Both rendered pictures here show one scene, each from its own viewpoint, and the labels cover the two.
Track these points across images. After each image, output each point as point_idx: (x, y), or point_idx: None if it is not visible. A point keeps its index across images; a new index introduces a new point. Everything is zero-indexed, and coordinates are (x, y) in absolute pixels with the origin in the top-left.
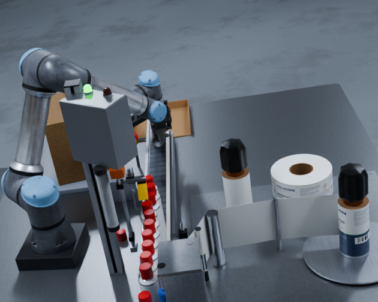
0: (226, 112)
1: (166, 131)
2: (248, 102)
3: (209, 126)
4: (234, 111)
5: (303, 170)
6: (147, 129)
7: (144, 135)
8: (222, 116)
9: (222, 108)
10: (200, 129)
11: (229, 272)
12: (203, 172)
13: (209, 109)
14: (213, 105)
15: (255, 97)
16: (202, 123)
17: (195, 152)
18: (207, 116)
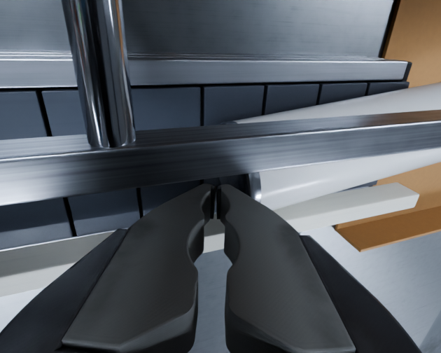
0: (401, 293)
1: (327, 215)
2: (410, 323)
3: (358, 271)
4: (391, 309)
5: None
6: (347, 135)
7: (439, 25)
8: (387, 290)
9: (425, 279)
10: (353, 248)
11: None
12: None
13: None
14: None
15: (419, 330)
16: (387, 247)
17: (198, 268)
18: (414, 252)
